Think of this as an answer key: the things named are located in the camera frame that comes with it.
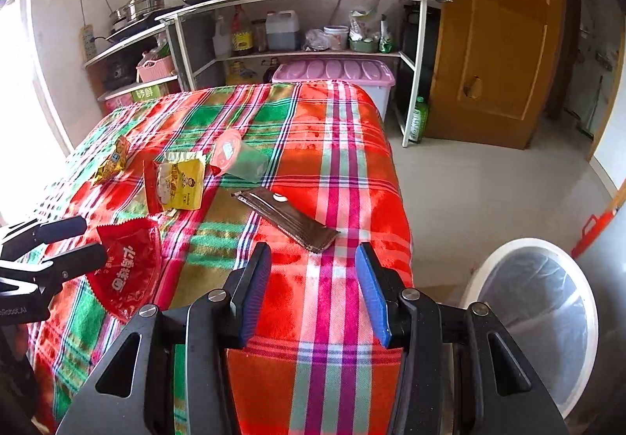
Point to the red snack packet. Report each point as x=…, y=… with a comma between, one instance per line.
x=127, y=273

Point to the white stove stand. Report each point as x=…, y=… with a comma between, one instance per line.
x=122, y=45

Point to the clear cup with pink lid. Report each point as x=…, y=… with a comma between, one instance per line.
x=244, y=163

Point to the crumpled food bags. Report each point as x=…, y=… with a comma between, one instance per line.
x=364, y=24

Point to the clear plastic bin liner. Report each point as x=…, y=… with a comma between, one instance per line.
x=538, y=317

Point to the dark liquid plastic jug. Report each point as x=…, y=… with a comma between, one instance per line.
x=282, y=33

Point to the green food packet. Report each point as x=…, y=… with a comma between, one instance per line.
x=387, y=36

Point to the black cooktop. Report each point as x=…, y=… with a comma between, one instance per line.
x=137, y=30

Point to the steel pot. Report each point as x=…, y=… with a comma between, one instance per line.
x=139, y=7

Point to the dark brown wrapper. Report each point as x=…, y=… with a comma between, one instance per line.
x=288, y=219

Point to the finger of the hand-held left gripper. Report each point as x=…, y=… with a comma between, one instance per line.
x=63, y=229
x=80, y=261

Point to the yellow label oil bottle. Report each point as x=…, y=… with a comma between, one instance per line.
x=242, y=41

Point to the white power strip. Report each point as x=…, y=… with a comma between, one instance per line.
x=89, y=41

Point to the green plastic bottle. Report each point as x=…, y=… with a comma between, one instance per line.
x=419, y=122

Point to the storage box with pink lid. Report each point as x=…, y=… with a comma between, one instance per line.
x=337, y=70

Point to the green printed carton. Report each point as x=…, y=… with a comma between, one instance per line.
x=149, y=93

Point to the brown glass jar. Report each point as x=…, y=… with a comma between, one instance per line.
x=261, y=36

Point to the clear plastic bag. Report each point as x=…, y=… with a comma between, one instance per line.
x=315, y=41

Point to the white shelf rack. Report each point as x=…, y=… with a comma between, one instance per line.
x=303, y=11

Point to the white tub with blue lid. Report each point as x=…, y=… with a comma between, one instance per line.
x=336, y=37

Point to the white plastic bottle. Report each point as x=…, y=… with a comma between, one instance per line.
x=221, y=41

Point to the large yellow snack packet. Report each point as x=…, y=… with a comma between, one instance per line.
x=183, y=183

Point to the pink plastic basket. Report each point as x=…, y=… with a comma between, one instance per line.
x=154, y=68

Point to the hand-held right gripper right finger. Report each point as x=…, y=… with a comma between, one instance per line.
x=374, y=298

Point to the red green plaid tablecloth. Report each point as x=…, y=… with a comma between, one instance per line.
x=342, y=170

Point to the small yellow snack packet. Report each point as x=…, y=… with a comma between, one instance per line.
x=111, y=161

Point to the wooden door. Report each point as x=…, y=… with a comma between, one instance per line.
x=489, y=48

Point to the green bowl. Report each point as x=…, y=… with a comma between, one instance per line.
x=363, y=46

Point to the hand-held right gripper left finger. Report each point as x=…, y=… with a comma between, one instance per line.
x=254, y=293

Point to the white round trash bin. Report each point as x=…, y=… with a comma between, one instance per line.
x=481, y=268

